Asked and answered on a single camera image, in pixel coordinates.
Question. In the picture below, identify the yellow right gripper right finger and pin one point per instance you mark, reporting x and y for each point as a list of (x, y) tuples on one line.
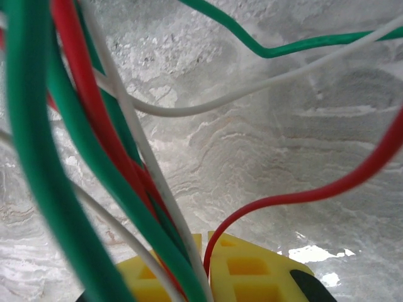
[(252, 283)]

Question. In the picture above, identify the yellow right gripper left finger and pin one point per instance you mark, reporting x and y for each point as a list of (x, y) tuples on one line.
[(145, 273)]

